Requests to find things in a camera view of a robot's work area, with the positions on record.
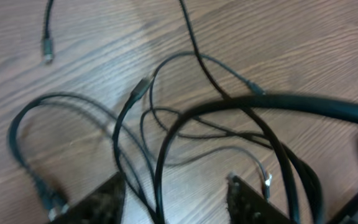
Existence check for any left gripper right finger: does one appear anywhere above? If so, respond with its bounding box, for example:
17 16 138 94
226 174 291 224

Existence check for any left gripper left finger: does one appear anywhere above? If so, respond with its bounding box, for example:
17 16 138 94
47 173 126 224

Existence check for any thin black USB cable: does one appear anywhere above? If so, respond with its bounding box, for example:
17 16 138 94
138 0 275 203

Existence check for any thick black USB cable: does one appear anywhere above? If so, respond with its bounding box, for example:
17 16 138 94
112 76 358 224

